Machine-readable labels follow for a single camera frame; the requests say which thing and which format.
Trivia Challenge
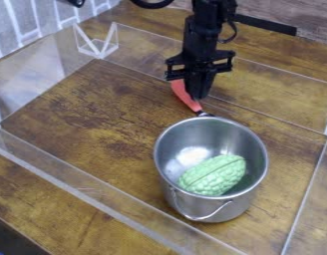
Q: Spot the black wall strip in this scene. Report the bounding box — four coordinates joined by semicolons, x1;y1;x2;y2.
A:
234;14;297;36

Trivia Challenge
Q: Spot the green bitter gourd toy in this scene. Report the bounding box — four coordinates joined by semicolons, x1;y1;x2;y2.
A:
177;154;246;196

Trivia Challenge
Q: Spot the clear acrylic corner bracket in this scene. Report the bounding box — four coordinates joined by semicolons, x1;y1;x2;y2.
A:
74;23;119;59

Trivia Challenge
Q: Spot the black cable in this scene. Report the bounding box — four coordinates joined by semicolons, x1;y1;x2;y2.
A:
66;0;240;45

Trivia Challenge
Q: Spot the stainless steel pot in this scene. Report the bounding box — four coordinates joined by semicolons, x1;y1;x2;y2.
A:
154;117;269;223

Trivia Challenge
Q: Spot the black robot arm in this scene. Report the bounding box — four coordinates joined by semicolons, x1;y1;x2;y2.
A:
165;0;237;101

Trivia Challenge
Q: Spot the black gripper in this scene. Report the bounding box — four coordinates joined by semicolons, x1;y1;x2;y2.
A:
165;23;236;100

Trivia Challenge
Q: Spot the orange handled metal spoon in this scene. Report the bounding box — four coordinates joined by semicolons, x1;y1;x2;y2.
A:
170;80;210;117

